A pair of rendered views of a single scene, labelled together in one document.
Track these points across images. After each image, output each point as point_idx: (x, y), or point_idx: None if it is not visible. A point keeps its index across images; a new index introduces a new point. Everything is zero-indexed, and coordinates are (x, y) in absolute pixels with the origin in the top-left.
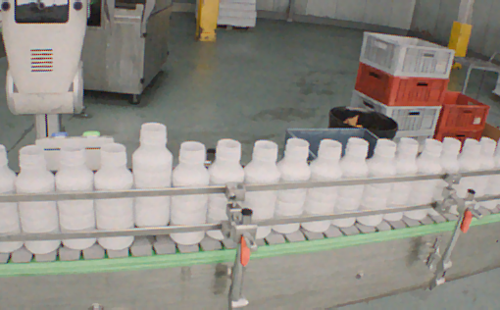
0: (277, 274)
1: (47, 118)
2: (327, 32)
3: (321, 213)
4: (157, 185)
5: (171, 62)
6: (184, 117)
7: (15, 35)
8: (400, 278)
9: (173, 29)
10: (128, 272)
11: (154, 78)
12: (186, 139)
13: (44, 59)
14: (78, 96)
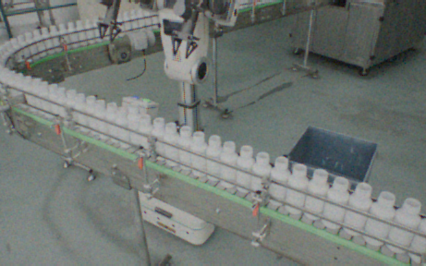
0: (175, 186)
1: (184, 83)
2: None
3: (193, 165)
4: (131, 127)
5: None
6: (395, 95)
7: (164, 41)
8: (246, 229)
9: None
10: (122, 156)
11: (401, 55)
12: (379, 114)
13: (177, 54)
14: (194, 77)
